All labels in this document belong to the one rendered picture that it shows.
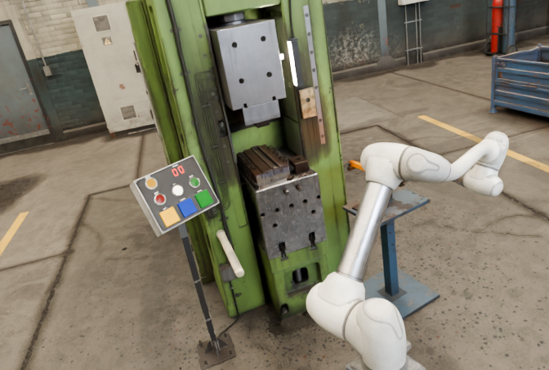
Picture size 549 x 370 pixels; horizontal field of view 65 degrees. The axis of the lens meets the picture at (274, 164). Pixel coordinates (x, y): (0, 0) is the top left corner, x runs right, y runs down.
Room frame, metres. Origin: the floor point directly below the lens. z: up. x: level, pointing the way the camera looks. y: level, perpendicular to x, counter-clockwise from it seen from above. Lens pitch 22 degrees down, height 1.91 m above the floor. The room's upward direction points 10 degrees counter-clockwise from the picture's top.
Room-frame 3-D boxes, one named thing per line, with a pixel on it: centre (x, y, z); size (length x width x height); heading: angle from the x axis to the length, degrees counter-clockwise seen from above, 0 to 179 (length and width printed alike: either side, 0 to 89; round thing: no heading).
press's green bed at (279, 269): (2.43, 0.02, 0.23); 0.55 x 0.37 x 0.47; 16
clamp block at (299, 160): (2.31, -0.14, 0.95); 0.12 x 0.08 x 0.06; 16
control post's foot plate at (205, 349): (1.98, 0.54, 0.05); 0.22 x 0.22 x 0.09; 16
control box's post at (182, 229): (1.98, 0.53, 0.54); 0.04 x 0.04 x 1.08; 16
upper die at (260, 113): (2.41, 0.07, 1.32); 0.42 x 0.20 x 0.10; 16
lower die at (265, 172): (2.41, 0.07, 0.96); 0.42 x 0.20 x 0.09; 16
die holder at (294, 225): (2.43, 0.02, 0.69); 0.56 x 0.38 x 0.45; 16
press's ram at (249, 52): (2.42, 0.03, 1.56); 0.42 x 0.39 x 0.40; 16
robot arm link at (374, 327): (1.14, -0.25, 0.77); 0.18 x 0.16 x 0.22; 41
